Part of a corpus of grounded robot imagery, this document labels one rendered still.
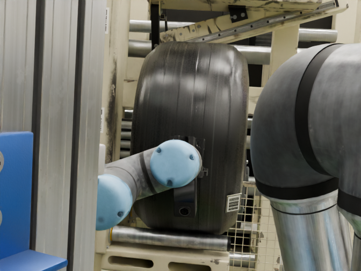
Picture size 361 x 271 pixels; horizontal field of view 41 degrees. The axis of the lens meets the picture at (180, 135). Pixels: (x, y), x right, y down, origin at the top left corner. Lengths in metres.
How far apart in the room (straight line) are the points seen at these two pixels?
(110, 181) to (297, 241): 0.27
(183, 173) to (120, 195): 0.14
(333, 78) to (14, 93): 0.23
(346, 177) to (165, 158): 0.43
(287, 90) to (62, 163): 0.19
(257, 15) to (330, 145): 1.45
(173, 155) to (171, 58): 0.58
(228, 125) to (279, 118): 0.79
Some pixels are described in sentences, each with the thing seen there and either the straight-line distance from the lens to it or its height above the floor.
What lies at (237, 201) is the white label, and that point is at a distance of 1.28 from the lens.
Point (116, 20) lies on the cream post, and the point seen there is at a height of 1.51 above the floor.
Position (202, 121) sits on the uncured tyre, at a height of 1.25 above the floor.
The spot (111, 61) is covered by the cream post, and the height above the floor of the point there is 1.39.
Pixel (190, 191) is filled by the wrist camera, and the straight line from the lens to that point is 0.96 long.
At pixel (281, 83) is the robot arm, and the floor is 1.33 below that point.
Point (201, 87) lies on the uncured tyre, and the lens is 1.24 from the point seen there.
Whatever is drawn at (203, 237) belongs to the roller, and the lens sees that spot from 1.38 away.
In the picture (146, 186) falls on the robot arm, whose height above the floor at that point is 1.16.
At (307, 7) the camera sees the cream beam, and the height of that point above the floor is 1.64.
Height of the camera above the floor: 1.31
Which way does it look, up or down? 5 degrees down
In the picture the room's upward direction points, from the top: 4 degrees clockwise
